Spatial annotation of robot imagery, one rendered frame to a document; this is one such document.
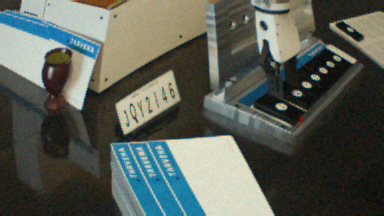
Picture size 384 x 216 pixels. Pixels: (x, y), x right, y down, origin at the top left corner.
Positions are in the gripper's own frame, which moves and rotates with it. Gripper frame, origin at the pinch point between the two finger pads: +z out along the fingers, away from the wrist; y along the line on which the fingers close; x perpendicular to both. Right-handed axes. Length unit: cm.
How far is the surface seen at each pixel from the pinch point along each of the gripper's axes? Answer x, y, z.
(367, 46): -1, 55, 8
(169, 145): 0.3, -33.5, -2.1
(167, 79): 18.3, -9.6, -0.5
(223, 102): 10.8, -4.7, 4.2
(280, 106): 1.3, 0.0, 5.1
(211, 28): 11.4, -5.1, -9.8
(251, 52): 11.1, 6.3, -1.5
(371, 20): 6, 78, 7
